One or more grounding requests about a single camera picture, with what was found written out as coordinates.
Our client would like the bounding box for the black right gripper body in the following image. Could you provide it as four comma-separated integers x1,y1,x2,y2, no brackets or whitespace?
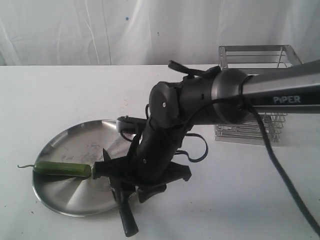
93,123,192,203

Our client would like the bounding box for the black kitchen knife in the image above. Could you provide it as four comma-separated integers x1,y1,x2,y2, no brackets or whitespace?
102,148,139,238

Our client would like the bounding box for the green cucumber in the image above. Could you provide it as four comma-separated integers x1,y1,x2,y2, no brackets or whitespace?
17,161,92,178

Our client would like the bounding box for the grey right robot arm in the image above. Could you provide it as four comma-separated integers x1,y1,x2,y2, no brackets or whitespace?
93,60,320,202

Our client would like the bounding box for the round stainless steel plate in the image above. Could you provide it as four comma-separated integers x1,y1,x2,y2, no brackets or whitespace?
32,120,133,217

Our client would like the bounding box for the white backdrop curtain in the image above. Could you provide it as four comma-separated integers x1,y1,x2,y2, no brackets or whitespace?
0,0,320,66

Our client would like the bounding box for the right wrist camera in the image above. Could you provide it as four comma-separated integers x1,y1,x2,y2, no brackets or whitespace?
116,115,147,134

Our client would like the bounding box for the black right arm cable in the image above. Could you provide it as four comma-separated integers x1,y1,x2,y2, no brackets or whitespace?
144,82,320,238

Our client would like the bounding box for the steel wire utensil rack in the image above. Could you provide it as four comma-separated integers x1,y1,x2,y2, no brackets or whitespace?
214,44,305,146

